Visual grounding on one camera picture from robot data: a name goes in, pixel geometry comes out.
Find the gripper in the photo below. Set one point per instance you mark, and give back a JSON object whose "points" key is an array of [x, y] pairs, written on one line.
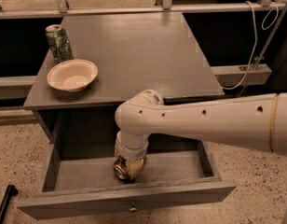
{"points": [[133, 153]]}

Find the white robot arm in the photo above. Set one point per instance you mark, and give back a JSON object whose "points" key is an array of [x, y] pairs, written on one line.
{"points": [[255, 122]]}

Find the small metal drawer knob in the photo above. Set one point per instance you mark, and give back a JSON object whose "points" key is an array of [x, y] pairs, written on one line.
{"points": [[133, 209]]}

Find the open grey top drawer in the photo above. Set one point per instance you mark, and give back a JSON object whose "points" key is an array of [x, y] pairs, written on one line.
{"points": [[79, 180]]}

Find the green soda can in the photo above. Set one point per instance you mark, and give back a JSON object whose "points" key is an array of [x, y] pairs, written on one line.
{"points": [[59, 43]]}

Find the white paper bowl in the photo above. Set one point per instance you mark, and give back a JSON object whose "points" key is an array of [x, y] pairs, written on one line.
{"points": [[72, 75]]}

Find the grey wooden cabinet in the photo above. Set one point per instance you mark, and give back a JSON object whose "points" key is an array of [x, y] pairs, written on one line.
{"points": [[133, 52]]}

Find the black bar on floor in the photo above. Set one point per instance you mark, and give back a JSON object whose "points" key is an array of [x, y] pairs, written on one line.
{"points": [[9, 193]]}

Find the metal railing frame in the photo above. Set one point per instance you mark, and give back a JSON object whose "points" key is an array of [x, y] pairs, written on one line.
{"points": [[143, 6]]}

